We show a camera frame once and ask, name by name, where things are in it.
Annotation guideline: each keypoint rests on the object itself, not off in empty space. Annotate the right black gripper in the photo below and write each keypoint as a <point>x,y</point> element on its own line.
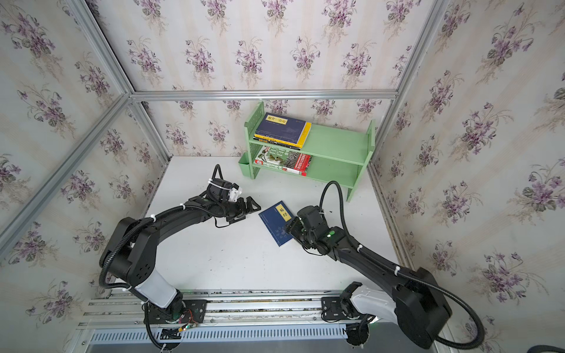
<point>298,227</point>

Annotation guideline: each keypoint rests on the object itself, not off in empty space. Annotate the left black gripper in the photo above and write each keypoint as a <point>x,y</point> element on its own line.
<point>241,209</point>

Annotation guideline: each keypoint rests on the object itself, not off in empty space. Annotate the blue thin booklet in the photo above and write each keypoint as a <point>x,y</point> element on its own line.
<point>275,218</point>

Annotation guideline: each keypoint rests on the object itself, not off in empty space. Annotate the green red plant book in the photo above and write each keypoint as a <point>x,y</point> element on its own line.
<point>287,161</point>

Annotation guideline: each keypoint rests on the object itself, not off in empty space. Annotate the black book gold title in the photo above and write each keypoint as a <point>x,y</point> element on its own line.
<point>275,143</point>

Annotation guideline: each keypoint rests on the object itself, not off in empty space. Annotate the dark blue hardcover book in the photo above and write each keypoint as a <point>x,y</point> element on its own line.
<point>281,128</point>

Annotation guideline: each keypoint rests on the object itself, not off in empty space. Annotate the yellow cartoon book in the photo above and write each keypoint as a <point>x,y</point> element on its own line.
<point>302,140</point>

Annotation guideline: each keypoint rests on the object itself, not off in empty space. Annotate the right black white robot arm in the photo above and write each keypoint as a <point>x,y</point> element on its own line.
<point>420,304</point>

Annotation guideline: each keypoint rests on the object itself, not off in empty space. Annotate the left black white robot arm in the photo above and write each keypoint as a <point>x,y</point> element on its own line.
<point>128,261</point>

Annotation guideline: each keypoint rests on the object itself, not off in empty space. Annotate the green wooden bookshelf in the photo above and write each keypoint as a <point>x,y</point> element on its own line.
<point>338,154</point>

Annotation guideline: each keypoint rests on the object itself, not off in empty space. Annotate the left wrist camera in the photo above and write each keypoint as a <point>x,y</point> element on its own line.
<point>234,193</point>

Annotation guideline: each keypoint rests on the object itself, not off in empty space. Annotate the aluminium mounting rail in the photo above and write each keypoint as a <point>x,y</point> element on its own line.
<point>223,308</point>

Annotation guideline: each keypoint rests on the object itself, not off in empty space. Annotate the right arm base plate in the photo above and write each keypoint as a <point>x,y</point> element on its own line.
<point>332,310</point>

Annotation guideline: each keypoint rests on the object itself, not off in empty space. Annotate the white slotted cable duct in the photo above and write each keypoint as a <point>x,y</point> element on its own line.
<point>221,334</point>

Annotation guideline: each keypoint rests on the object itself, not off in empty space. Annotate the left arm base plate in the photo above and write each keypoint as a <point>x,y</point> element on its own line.
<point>184,312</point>

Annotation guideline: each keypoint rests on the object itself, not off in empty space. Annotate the aluminium frame horizontal bar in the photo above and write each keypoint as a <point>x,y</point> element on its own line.
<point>240,95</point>

